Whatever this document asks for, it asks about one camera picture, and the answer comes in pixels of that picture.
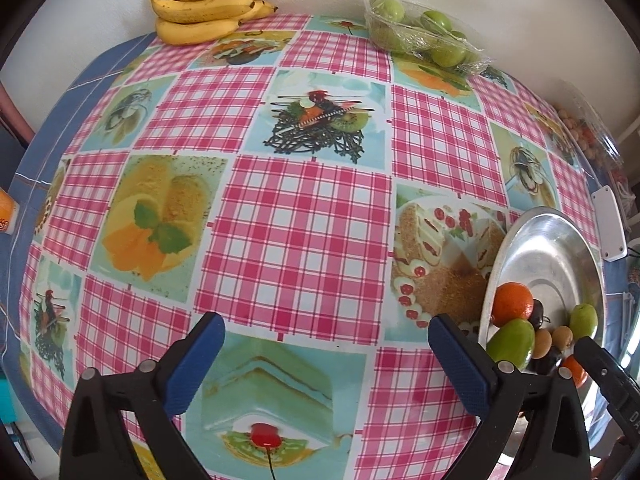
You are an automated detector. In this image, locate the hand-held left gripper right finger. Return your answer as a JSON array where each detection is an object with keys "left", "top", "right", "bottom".
[{"left": 428, "top": 313, "right": 593, "bottom": 480}]

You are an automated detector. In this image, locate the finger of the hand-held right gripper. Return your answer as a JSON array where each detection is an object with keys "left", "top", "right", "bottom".
[{"left": 574, "top": 337, "right": 627, "bottom": 413}]

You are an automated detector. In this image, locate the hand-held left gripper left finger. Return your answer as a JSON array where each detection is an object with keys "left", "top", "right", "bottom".
[{"left": 60, "top": 311, "right": 226, "bottom": 480}]

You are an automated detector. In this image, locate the orange tangerine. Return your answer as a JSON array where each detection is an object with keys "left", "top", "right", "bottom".
[
  {"left": 491, "top": 282, "right": 535, "bottom": 328},
  {"left": 562, "top": 355, "right": 587, "bottom": 388}
]

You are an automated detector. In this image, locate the small green jujube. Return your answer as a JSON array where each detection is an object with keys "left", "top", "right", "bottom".
[{"left": 570, "top": 303, "right": 599, "bottom": 342}]

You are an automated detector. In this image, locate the dark cherry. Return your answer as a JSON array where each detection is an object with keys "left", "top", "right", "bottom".
[
  {"left": 530, "top": 350, "right": 563, "bottom": 376},
  {"left": 527, "top": 299, "right": 547, "bottom": 330}
]

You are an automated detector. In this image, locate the large green jujube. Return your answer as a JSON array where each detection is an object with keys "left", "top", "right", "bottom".
[{"left": 486, "top": 318, "right": 536, "bottom": 370}]

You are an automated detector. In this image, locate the round metal plate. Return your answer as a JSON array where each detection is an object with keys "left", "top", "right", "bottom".
[{"left": 478, "top": 206, "right": 608, "bottom": 392}]

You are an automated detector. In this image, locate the white plastic device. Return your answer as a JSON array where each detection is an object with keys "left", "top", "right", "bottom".
[{"left": 590, "top": 185, "right": 627, "bottom": 262}]

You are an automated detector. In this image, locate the pink checked printed tablecloth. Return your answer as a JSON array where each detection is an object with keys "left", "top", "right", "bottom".
[{"left": 19, "top": 12, "right": 606, "bottom": 480}]

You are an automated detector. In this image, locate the clear plastic clamshell box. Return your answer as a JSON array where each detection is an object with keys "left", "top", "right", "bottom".
[{"left": 552, "top": 87, "right": 626, "bottom": 171}]

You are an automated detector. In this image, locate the pile of boxed longans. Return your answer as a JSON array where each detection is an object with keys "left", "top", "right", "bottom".
[{"left": 555, "top": 105, "right": 601, "bottom": 161}]

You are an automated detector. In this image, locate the orange lidded cup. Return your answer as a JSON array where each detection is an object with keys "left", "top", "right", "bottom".
[{"left": 0, "top": 187, "right": 20, "bottom": 235}]

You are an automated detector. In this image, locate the dark grey board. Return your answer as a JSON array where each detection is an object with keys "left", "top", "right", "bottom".
[{"left": 0, "top": 110, "right": 31, "bottom": 196}]

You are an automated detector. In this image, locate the clear plastic tray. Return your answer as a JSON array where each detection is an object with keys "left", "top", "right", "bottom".
[{"left": 363, "top": 0, "right": 488, "bottom": 77}]

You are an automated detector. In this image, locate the pink board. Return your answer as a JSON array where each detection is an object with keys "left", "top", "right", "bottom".
[{"left": 0, "top": 82, "right": 36, "bottom": 147}]

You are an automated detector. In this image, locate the pile of packed green jujubes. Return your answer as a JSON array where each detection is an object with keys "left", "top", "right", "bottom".
[{"left": 367, "top": 0, "right": 478, "bottom": 68}]

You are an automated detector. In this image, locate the yellow banana bunch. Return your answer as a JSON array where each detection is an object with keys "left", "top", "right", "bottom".
[{"left": 146, "top": 0, "right": 292, "bottom": 46}]

